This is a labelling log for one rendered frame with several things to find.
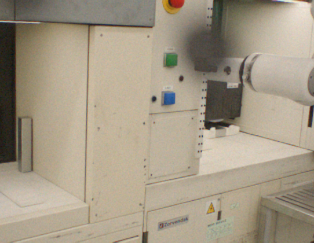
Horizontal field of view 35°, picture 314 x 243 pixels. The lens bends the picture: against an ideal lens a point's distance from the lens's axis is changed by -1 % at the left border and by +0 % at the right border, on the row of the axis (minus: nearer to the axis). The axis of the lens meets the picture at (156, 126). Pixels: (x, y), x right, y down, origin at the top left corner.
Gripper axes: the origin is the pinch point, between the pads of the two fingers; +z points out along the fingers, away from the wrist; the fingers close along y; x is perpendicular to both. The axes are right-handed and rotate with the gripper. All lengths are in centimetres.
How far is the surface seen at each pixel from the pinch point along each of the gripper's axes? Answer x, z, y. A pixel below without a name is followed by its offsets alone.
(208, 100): -18, 43, 47
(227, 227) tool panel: -53, 12, 28
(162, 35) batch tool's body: 6.2, 12.3, -2.6
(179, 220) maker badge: -45.5, 11.6, 6.6
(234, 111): -24, 43, 62
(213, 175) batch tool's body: -34.0, 11.7, 19.2
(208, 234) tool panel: -53, 12, 19
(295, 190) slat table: -44, 8, 55
